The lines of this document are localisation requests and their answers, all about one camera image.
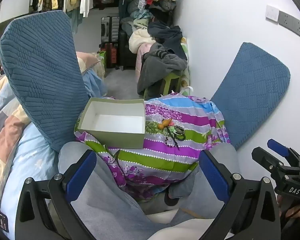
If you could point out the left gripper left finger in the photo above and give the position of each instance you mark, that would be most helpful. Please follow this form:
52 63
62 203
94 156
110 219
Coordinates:
33 219

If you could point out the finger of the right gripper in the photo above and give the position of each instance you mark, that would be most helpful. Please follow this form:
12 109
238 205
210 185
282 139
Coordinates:
268 162
282 150

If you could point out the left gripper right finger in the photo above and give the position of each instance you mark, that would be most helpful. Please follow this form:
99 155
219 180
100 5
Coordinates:
250 210

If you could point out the patterned black white bangle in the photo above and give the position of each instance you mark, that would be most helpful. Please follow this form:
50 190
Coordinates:
180 130

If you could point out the green hat hair clip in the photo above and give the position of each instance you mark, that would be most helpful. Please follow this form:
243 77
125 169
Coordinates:
172 129

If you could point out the green cardboard box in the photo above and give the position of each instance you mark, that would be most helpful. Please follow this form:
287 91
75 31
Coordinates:
115 123

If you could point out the orange gourd pendant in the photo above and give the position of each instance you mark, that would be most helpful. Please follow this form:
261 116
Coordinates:
165 123

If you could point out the person's right hand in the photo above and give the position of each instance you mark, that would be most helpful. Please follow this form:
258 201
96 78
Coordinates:
293 212

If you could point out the blue quilted pillow right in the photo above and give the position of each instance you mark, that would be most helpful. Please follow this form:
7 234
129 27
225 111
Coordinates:
253 87

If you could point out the blue quilted pillow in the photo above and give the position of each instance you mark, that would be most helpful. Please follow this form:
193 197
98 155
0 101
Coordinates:
38 56
253 87

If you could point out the black hair stick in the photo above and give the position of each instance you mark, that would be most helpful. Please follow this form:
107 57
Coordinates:
172 136

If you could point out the striped floral cushion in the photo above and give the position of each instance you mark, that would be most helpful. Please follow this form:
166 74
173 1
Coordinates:
148 171

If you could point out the green plastic stool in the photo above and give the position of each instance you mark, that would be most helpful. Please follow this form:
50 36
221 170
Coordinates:
163 87

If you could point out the grey blanket on stool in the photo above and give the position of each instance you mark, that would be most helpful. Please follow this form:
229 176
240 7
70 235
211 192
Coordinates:
157 64

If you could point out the blue quilted pillow left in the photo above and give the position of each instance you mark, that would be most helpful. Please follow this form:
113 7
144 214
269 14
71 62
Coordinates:
38 56

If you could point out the green shopping bag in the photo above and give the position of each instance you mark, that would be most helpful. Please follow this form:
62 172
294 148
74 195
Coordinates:
102 56

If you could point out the black suitcase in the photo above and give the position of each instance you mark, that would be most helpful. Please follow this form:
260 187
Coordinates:
114 42

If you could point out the pile of clothes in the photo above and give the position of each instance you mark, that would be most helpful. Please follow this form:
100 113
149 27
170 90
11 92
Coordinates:
153 25

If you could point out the wall socket strip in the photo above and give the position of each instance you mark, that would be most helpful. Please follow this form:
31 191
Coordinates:
283 19

